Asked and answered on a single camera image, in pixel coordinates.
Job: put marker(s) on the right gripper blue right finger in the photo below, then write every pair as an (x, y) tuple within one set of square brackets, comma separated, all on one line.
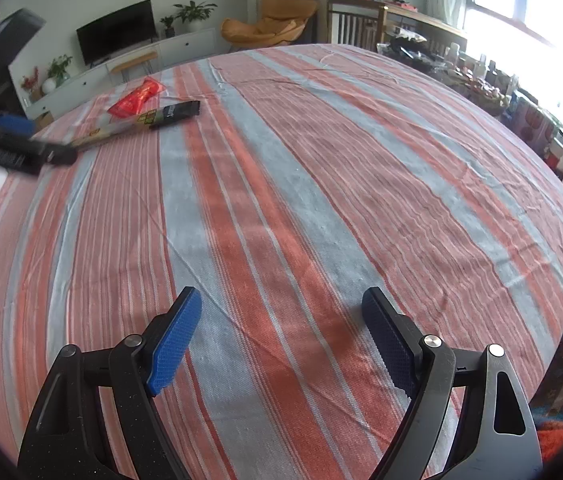
[(395, 337)]

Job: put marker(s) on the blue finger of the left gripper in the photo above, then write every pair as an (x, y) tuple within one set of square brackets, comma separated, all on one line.
[(16, 150), (17, 125)]

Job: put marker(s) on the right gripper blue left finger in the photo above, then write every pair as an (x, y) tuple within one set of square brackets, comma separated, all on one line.
[(167, 338)]

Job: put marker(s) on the red snack packet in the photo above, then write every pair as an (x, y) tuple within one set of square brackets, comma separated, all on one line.
[(131, 104)]

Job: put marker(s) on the black long snack packet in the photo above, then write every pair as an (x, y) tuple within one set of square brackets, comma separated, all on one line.
[(149, 121)]

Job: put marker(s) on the brown cardboard box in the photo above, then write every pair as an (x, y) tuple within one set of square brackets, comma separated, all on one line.
[(43, 120)]

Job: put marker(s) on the red flower vase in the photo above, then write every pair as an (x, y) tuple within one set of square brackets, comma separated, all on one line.
[(32, 86)]

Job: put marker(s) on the green plant white vase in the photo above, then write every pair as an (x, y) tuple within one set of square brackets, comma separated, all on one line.
[(57, 73)]

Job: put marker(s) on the white tv cabinet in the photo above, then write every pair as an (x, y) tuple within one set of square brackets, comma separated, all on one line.
[(79, 89)]

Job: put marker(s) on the wooden bench stool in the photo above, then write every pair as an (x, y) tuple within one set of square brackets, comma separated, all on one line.
[(143, 61)]

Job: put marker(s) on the black television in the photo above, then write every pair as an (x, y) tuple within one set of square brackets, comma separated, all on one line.
[(116, 31)]

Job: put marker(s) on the small dark potted plant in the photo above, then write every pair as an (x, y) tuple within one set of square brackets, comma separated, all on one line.
[(168, 23)]

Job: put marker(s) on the striped pink grey tablecloth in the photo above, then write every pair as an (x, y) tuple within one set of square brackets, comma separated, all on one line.
[(311, 174)]

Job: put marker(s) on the orange fluffy cushion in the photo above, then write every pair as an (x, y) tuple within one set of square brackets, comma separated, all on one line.
[(550, 434)]

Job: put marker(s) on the green potted plant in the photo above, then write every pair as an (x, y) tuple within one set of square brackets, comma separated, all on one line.
[(193, 15)]

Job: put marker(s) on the orange lounge chair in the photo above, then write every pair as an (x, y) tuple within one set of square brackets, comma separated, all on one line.
[(281, 23)]

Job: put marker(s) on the wooden side table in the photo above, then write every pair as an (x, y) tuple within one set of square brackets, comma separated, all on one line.
[(439, 35)]

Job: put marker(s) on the wooden railing chair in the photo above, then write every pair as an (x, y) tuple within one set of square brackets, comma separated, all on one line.
[(357, 23)]

